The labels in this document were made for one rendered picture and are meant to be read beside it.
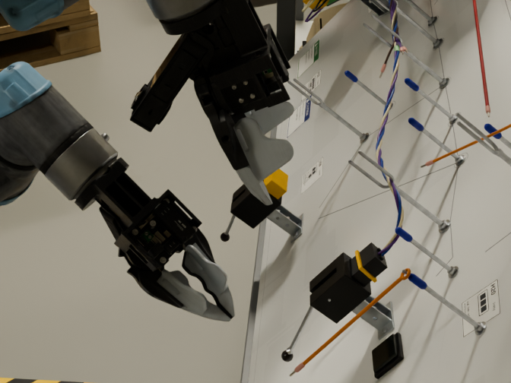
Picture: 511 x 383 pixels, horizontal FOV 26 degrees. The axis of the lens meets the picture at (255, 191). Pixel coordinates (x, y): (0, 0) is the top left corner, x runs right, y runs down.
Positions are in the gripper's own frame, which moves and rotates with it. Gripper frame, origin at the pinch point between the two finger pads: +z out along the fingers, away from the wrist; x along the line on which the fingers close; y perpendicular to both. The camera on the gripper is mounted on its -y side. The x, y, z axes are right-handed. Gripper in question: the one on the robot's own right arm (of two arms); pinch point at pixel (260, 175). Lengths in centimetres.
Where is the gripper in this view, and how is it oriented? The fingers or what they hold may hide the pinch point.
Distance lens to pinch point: 113.9
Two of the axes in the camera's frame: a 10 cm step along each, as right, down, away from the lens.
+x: 0.3, -5.4, 8.4
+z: 4.2, 7.7, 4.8
